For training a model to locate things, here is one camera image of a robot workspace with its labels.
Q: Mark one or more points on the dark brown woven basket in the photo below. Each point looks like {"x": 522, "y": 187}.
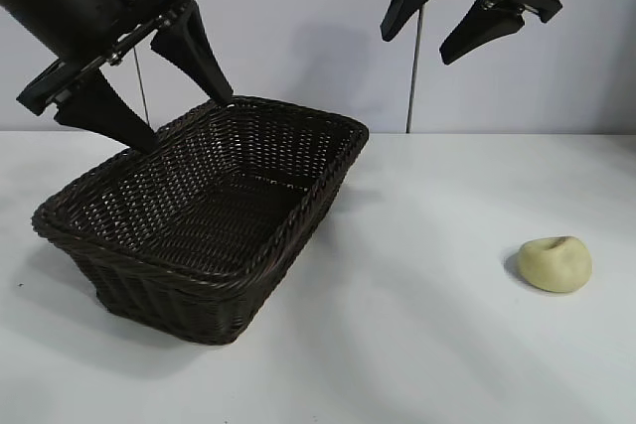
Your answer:
{"x": 199, "y": 205}

